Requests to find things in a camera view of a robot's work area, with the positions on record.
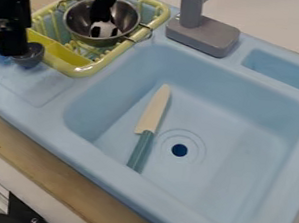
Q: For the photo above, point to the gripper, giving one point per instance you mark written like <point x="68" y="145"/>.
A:
<point x="10" y="32"/>

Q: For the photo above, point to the yellow dish rack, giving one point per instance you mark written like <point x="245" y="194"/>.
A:
<point x="68" y="56"/>

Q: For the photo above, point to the black and white toy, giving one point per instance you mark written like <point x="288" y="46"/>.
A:
<point x="102" y="11"/>

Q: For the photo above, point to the silver pot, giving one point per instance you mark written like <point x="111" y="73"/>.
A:
<point x="126" y="17"/>

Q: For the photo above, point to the grey tap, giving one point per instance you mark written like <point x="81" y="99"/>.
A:
<point x="205" y="34"/>

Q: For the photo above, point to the blue toy sink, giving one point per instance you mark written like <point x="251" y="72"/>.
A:
<point x="227" y="125"/>

